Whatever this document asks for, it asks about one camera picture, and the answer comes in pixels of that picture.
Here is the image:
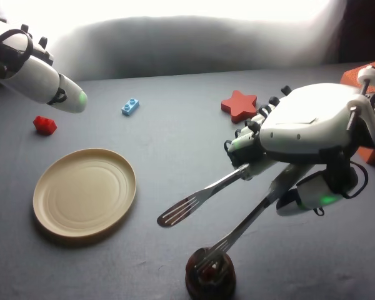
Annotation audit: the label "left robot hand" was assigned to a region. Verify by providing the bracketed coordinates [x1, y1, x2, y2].
[0, 15, 88, 114]

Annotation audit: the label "metal tongs with taped handles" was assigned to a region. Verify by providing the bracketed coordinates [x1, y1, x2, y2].
[157, 162, 301, 275]

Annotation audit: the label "chocolate toy cake with cherry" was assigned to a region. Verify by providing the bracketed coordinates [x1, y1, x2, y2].
[185, 246, 238, 298]

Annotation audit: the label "beige bowl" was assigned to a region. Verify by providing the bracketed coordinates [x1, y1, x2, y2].
[32, 147, 138, 241]

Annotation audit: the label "red toy brick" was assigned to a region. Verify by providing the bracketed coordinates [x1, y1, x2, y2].
[32, 115, 58, 136]

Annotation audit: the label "light blue toy brick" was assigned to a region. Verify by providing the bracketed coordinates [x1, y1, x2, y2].
[121, 97, 141, 117]

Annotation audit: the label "white backdrop sheet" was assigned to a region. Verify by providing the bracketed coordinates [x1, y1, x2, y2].
[0, 0, 346, 83]

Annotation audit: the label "grey table cloth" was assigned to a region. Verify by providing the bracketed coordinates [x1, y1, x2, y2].
[0, 62, 375, 300]

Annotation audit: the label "red star block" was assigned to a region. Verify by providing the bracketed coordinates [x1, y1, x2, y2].
[220, 89, 258, 124]

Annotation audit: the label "orange foam block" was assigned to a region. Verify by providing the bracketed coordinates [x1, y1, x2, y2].
[339, 57, 375, 171]

